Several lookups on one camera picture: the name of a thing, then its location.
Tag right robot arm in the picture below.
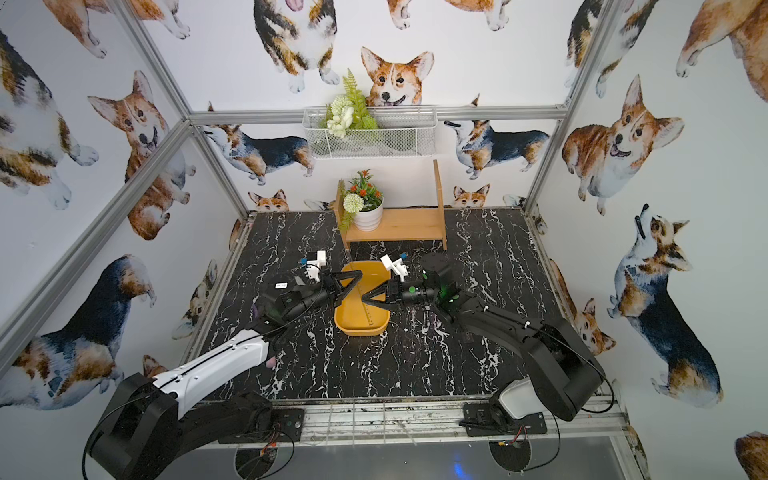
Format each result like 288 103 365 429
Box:
361 253 604 421

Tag green fern white flowers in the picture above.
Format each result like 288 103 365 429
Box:
319 69 379 139

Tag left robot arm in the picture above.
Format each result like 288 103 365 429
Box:
82 265 363 479

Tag potted flower plant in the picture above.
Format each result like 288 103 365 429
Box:
340 169 384 233

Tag white wire basket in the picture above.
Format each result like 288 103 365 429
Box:
302 107 437 159

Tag wooden shelf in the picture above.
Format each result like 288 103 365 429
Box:
340 159 448 251

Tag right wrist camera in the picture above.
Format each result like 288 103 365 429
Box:
380 253 409 282

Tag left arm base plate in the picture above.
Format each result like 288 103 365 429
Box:
218 408 305 444

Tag yellow storage box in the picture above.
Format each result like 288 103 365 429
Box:
333 260 392 337

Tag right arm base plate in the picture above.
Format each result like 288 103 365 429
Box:
459 403 548 437

